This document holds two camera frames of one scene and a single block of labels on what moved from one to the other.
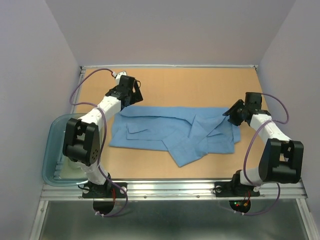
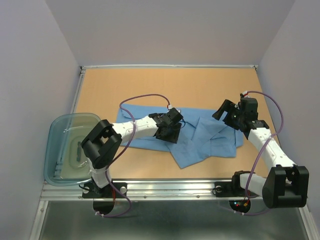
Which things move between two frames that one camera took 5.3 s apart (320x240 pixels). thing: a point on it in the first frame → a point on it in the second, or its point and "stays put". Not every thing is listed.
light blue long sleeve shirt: [188, 133] stays put
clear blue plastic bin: [58, 170] stays put
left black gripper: [136, 96] → [173, 137]
